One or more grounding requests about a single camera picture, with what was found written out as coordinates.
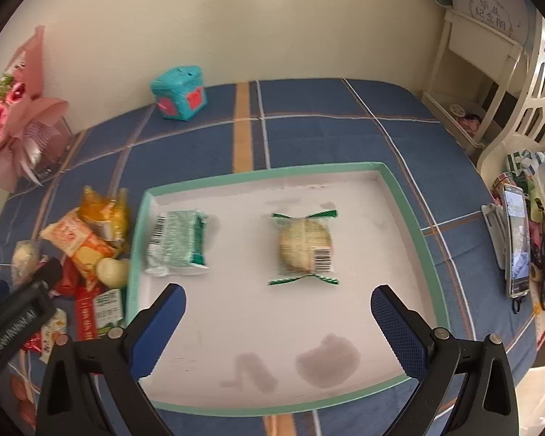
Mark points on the blue plaid tablecloth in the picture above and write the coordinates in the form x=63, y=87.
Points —
x=322, y=127

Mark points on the green and white snack packet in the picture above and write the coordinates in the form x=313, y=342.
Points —
x=109, y=311

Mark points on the white packet with orange print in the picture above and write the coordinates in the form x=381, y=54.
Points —
x=54, y=331

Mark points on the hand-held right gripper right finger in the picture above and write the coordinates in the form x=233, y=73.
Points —
x=393, y=327

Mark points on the small red snack packet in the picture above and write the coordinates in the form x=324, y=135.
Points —
x=32, y=343

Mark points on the clear glass vase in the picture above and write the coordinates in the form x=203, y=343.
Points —
x=52, y=150

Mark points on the white bun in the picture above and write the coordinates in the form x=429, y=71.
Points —
x=26, y=259

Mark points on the small round white snack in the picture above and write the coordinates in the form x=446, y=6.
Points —
x=111, y=272

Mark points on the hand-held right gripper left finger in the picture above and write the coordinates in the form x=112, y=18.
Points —
x=161, y=327

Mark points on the yellow translucent snack packet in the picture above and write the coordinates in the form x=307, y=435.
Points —
x=102, y=211

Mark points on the white phone stand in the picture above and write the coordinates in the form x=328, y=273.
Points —
x=495, y=231

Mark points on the green speckled snack packet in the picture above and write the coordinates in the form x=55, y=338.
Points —
x=177, y=243

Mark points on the smartphone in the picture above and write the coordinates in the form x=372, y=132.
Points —
x=517, y=240

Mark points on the round cookie packet green ends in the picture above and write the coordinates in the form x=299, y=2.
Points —
x=304, y=245

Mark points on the white lattice shelf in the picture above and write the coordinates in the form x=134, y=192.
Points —
x=538, y=95

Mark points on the white tray with teal rim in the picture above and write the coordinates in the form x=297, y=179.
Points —
x=254, y=327

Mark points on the white bedside shelf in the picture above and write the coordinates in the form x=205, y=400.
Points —
x=477, y=41

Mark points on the orange and white snack packet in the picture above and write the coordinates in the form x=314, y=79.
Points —
x=79, y=245

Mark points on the pink flower bouquet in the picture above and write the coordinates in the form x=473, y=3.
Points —
x=13, y=100

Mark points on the long red snack packet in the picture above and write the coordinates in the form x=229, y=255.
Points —
x=86, y=318

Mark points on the teal box with pink labels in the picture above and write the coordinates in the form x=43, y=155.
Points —
x=179, y=93

